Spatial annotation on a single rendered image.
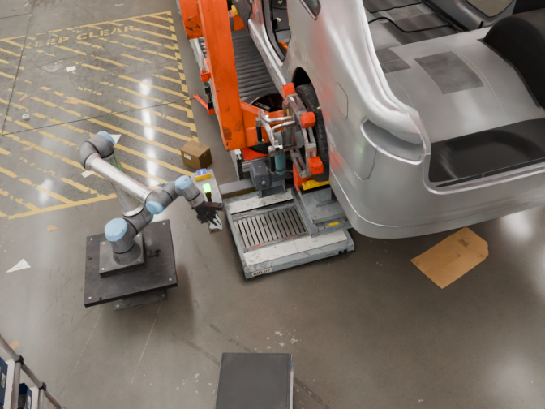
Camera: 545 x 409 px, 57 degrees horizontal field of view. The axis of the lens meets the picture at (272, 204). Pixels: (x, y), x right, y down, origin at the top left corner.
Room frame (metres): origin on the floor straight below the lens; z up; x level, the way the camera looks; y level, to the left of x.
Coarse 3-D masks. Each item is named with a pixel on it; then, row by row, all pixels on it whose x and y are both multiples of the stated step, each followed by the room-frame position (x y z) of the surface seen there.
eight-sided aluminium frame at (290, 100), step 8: (288, 96) 2.80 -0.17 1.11; (296, 96) 2.78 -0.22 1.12; (288, 104) 2.86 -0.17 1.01; (296, 112) 2.64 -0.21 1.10; (304, 112) 2.60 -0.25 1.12; (304, 128) 2.52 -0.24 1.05; (304, 136) 2.49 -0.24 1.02; (312, 136) 2.49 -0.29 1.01; (312, 144) 2.45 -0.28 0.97; (296, 152) 2.82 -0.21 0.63; (312, 152) 2.46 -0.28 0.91; (296, 160) 2.74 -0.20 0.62; (296, 168) 2.69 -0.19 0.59; (304, 168) 2.64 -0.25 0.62; (304, 176) 2.51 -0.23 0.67
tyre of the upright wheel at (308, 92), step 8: (296, 88) 2.91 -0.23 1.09; (304, 88) 2.77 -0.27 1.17; (312, 88) 2.76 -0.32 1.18; (304, 96) 2.73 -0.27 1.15; (312, 96) 2.68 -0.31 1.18; (312, 104) 2.62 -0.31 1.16; (320, 112) 2.56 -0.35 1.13; (320, 120) 2.51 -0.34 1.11; (320, 128) 2.48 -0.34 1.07; (320, 136) 2.45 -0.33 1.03; (320, 144) 2.44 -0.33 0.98; (320, 152) 2.43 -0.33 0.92; (304, 160) 2.78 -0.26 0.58; (328, 160) 2.40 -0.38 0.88; (328, 168) 2.40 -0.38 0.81; (312, 176) 2.60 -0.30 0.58; (320, 176) 2.44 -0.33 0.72; (328, 176) 2.43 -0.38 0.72
